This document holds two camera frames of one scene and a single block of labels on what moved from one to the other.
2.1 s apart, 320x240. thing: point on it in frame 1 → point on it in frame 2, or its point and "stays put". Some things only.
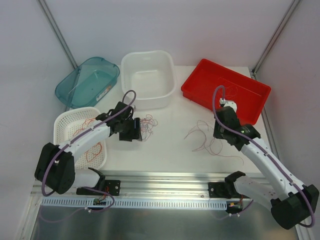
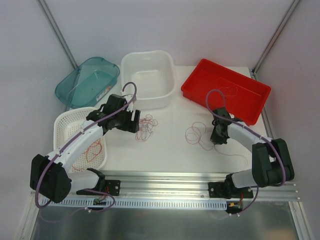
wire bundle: [146, 125] stays put
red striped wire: [92, 153] stays put
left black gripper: [135, 128] → [135, 121]
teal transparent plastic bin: [87, 83] stays put
